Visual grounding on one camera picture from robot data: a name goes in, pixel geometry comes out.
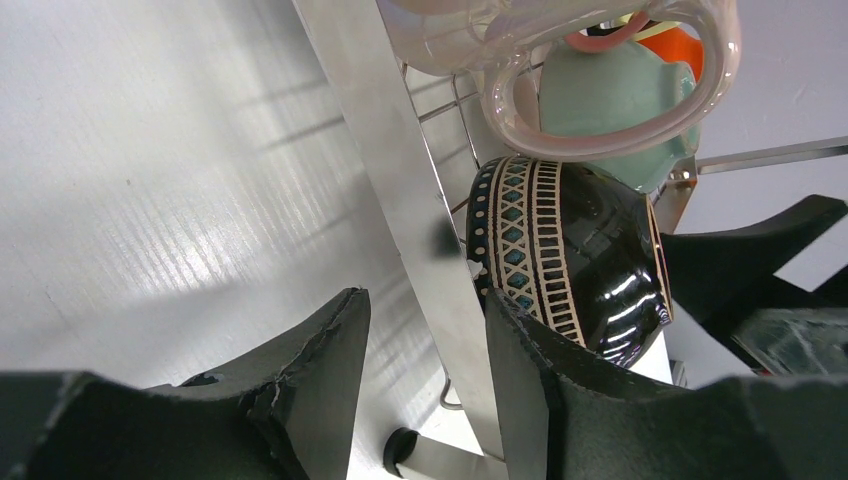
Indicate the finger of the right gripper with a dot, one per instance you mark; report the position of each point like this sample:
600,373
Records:
726,281

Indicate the pink mug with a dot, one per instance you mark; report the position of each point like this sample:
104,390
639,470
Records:
598,44

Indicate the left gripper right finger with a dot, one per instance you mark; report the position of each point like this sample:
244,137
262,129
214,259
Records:
566,413

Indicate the orange bowl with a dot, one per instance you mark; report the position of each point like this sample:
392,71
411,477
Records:
676,45

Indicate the brown dish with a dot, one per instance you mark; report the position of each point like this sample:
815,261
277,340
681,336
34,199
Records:
578,250

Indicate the beige cup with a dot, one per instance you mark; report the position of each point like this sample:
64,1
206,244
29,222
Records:
504,44

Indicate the mint green bowl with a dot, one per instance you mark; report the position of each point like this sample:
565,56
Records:
585,94

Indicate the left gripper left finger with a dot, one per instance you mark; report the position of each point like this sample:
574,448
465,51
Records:
284,410

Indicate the steel two-tier dish rack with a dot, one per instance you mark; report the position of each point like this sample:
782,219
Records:
352,45

